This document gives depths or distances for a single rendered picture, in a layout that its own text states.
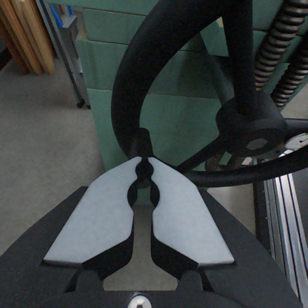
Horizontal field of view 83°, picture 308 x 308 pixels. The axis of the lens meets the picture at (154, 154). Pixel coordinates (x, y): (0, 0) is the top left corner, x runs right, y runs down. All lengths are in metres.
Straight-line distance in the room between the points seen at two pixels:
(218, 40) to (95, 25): 0.18
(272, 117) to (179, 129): 0.30
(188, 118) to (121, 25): 0.23
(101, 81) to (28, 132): 1.06
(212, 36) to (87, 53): 0.20
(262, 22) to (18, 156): 1.24
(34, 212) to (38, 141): 0.46
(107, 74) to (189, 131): 0.24
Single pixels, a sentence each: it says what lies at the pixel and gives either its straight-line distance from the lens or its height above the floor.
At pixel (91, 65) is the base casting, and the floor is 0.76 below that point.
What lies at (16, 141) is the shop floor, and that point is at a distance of 1.37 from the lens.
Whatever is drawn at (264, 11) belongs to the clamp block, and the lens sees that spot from 0.25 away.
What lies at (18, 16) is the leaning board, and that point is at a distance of 1.71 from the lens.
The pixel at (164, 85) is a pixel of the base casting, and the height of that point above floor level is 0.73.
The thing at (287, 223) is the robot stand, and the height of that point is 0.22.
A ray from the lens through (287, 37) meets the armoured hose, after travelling 0.25.
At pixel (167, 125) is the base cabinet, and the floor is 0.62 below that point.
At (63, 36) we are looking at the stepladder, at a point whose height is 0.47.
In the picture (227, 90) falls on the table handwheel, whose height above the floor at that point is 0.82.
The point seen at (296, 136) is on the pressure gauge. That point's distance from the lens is 0.50.
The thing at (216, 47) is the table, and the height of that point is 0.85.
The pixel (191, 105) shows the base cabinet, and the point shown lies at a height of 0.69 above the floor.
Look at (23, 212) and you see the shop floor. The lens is 1.11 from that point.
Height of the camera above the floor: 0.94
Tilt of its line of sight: 55 degrees down
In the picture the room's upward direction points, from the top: 12 degrees clockwise
